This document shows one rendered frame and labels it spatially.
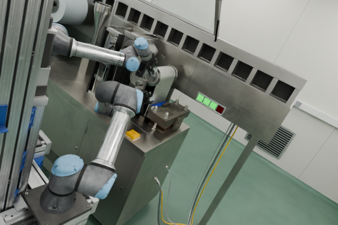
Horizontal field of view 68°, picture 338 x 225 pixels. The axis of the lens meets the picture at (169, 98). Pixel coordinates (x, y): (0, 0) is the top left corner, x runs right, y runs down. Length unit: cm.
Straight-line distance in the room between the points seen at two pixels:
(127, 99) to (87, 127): 77
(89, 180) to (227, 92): 120
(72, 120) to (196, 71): 103
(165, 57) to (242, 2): 248
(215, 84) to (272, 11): 248
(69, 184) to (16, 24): 64
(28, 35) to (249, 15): 372
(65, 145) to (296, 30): 340
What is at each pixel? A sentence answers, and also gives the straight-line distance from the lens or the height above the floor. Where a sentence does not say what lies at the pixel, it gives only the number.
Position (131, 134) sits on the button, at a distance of 167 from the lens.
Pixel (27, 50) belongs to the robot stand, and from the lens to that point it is 94.
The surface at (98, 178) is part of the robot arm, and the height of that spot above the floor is 103.
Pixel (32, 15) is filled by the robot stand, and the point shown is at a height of 159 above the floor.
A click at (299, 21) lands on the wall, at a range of 419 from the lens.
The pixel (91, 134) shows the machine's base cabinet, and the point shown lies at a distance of 193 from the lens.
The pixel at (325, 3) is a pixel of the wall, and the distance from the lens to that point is 422.
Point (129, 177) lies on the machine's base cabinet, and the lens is 179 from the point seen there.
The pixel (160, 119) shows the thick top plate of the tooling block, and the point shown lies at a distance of 178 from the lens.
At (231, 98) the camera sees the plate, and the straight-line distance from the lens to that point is 192.
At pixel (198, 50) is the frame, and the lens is 200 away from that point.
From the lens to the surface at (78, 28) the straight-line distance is 252.
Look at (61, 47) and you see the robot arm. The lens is 132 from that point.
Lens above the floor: 181
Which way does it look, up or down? 21 degrees down
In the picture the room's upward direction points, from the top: 23 degrees clockwise
